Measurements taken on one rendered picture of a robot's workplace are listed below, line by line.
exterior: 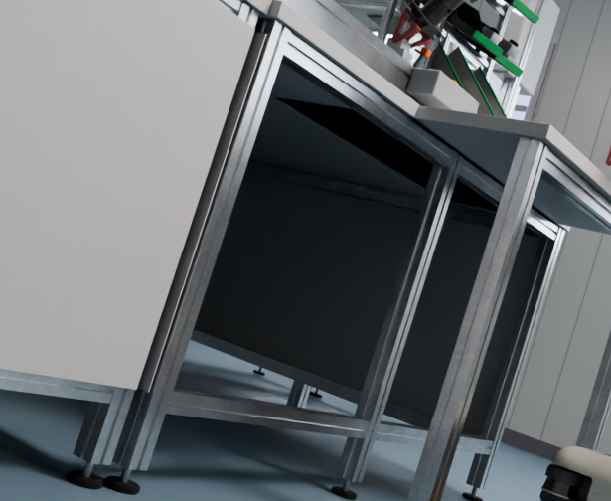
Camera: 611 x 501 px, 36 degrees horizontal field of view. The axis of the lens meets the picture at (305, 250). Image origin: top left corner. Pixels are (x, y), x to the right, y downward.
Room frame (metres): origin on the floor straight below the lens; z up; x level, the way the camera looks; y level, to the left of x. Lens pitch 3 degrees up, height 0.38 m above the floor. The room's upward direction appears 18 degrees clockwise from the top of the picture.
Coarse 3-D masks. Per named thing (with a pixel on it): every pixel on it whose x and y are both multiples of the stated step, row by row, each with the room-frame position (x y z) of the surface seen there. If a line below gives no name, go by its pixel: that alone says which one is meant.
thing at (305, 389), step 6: (294, 384) 3.24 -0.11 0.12; (300, 384) 3.23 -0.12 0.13; (294, 390) 3.24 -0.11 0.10; (300, 390) 3.23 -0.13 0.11; (306, 390) 3.24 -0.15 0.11; (318, 390) 4.45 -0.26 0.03; (294, 396) 3.24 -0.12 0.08; (300, 396) 3.22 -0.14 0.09; (306, 396) 3.25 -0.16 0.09; (318, 396) 4.43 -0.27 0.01; (288, 402) 3.24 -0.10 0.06; (294, 402) 3.23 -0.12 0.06; (300, 402) 3.23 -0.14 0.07
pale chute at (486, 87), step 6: (474, 72) 2.77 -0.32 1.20; (480, 72) 2.76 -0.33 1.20; (480, 78) 2.75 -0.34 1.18; (486, 78) 2.74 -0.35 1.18; (480, 84) 2.75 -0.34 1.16; (486, 84) 2.73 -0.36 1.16; (486, 90) 2.73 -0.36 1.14; (492, 90) 2.71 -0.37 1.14; (486, 96) 2.72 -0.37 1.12; (492, 96) 2.71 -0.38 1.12; (492, 102) 2.70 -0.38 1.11; (498, 102) 2.69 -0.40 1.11; (492, 108) 2.70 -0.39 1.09; (498, 108) 2.68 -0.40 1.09; (498, 114) 2.68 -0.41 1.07; (504, 114) 2.66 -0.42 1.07
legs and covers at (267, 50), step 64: (256, 64) 1.58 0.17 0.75; (320, 64) 1.71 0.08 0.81; (256, 128) 1.61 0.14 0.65; (384, 128) 1.96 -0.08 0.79; (256, 192) 3.47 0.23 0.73; (320, 192) 3.31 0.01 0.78; (384, 192) 3.10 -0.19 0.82; (448, 192) 2.18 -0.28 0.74; (192, 256) 1.58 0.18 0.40; (256, 256) 3.42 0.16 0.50; (320, 256) 3.26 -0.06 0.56; (384, 256) 3.11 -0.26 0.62; (448, 256) 2.98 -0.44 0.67; (192, 320) 1.61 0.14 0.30; (256, 320) 3.36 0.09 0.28; (320, 320) 3.21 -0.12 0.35; (384, 320) 2.18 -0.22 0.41; (448, 320) 2.94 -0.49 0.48; (512, 320) 2.82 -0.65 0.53; (320, 384) 3.12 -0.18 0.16; (384, 384) 2.17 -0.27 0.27; (512, 384) 2.74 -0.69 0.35; (128, 448) 1.59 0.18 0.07
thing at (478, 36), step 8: (416, 0) 2.64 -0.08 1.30; (424, 0) 2.59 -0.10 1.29; (456, 8) 2.67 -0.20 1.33; (464, 8) 2.65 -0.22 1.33; (472, 8) 2.63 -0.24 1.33; (448, 16) 2.52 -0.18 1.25; (456, 16) 2.50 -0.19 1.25; (464, 16) 2.65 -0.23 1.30; (472, 16) 2.63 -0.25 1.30; (456, 24) 2.49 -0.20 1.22; (464, 24) 2.47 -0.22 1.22; (472, 24) 2.62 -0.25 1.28; (480, 24) 2.60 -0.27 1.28; (464, 32) 2.47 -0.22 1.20; (472, 32) 2.45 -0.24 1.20; (480, 32) 2.45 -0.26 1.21; (480, 40) 2.47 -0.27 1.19; (488, 40) 2.48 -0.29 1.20; (488, 48) 2.50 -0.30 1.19; (496, 48) 2.51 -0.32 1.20
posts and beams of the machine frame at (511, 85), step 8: (544, 0) 3.98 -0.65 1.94; (536, 8) 3.95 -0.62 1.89; (536, 24) 3.98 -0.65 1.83; (528, 40) 3.95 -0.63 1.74; (528, 48) 3.97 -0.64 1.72; (520, 64) 3.95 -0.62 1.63; (512, 80) 3.96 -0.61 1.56; (520, 80) 3.98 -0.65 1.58; (504, 88) 3.97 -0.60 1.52; (512, 88) 3.95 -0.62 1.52; (504, 96) 3.97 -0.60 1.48; (512, 96) 3.97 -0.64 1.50; (504, 104) 3.96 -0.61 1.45; (512, 104) 3.98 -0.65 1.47
